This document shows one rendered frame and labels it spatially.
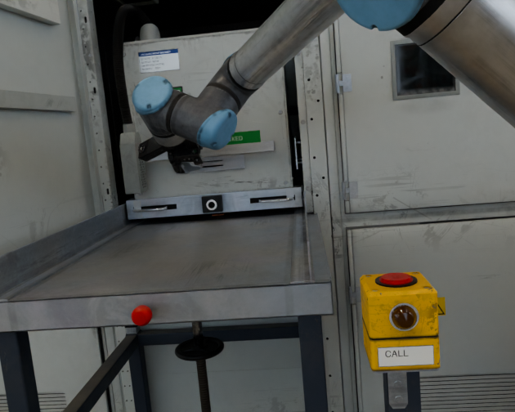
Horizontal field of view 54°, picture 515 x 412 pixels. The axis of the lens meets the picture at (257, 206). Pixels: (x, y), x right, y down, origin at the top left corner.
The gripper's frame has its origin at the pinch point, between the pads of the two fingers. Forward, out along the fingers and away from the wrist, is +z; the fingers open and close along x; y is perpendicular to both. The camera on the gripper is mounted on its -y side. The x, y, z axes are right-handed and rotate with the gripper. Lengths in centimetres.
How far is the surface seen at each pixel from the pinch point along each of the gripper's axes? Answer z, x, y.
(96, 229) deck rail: -2.2, -16.7, -22.9
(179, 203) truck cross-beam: 16.7, -3.2, -6.0
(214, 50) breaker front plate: -4.5, 35.5, 9.5
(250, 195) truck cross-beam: 16.5, -2.6, 16.0
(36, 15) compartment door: -31, 30, -30
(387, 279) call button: -62, -49, 42
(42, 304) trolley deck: -41, -45, -13
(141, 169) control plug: 4.0, 3.1, -14.0
